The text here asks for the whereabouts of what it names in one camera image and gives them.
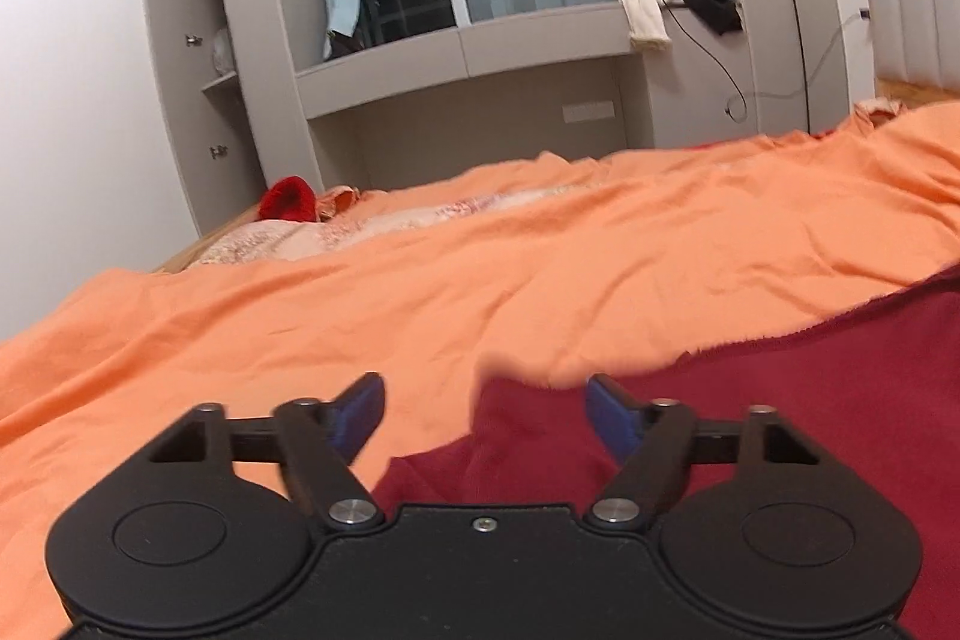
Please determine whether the black cable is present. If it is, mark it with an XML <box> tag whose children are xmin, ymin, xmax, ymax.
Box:
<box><xmin>652</xmin><ymin>0</ymin><xmax>871</xmax><ymax>124</ymax></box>

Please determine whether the white garment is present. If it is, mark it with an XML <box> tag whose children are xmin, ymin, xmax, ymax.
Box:
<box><xmin>613</xmin><ymin>0</ymin><xmax>713</xmax><ymax>52</ymax></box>

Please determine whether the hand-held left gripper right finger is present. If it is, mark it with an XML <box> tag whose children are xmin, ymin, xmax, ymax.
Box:
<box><xmin>581</xmin><ymin>374</ymin><xmax>822</xmax><ymax>530</ymax></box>

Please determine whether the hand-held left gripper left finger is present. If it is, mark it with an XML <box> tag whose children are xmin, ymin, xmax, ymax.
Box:
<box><xmin>142</xmin><ymin>372</ymin><xmax>387</xmax><ymax>528</ymax></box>

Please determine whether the red plush item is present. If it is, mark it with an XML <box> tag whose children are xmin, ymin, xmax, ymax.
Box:
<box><xmin>259</xmin><ymin>176</ymin><xmax>317</xmax><ymax>223</ymax></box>

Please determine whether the orange blanket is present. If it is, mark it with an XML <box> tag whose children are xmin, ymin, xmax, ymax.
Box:
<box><xmin>0</xmin><ymin>100</ymin><xmax>960</xmax><ymax>640</ymax></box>

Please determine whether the grey padded wooden headboard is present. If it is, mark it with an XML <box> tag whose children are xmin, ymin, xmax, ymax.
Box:
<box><xmin>857</xmin><ymin>0</ymin><xmax>960</xmax><ymax>105</ymax></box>

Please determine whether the grey built-in window desk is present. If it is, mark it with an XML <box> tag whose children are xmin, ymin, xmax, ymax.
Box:
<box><xmin>295</xmin><ymin>0</ymin><xmax>751</xmax><ymax>199</ymax></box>

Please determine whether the black garment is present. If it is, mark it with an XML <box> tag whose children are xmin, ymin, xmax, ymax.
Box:
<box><xmin>679</xmin><ymin>0</ymin><xmax>745</xmax><ymax>37</ymax></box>

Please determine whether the grey wardrobe with open door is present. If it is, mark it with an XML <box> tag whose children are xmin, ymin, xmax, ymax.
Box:
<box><xmin>139</xmin><ymin>0</ymin><xmax>301</xmax><ymax>236</ymax></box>

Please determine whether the floral bed sheet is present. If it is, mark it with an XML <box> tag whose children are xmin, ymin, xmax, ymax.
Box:
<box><xmin>184</xmin><ymin>186</ymin><xmax>526</xmax><ymax>270</ymax></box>

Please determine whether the dark red long-sleeve shirt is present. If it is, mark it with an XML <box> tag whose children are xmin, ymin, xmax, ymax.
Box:
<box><xmin>371</xmin><ymin>263</ymin><xmax>960</xmax><ymax>640</ymax></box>

